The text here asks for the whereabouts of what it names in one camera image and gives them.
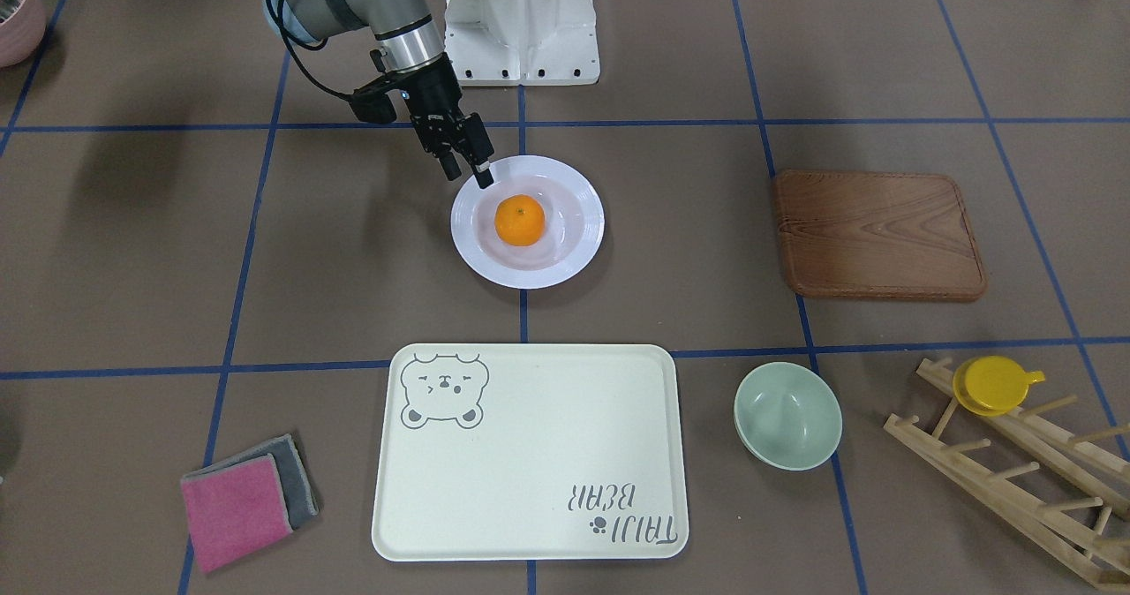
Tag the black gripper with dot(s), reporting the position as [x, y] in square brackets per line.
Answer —
[435, 94]

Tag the orange fruit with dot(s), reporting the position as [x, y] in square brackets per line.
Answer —
[519, 220]

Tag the white round plate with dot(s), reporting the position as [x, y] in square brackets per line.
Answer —
[574, 223]

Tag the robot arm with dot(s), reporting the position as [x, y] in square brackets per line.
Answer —
[411, 61]

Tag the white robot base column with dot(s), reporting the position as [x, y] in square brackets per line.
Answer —
[505, 43]

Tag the cream bear tray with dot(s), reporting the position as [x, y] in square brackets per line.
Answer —
[498, 452]

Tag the grey cloth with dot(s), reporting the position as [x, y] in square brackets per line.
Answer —
[297, 492]

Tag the wooden cutting board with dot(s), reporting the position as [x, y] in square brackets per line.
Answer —
[876, 236]

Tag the green bowl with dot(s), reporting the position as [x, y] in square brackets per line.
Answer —
[786, 416]

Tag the pink cloth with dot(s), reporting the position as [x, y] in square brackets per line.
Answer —
[234, 512]

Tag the pink bowl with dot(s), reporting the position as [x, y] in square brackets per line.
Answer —
[21, 35]

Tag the metal scoop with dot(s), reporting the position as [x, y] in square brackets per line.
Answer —
[8, 8]

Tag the yellow mug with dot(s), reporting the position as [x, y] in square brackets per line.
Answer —
[993, 385]

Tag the wooden drying rack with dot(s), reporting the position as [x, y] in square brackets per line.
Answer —
[1063, 499]

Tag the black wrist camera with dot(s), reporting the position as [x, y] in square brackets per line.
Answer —
[373, 102]

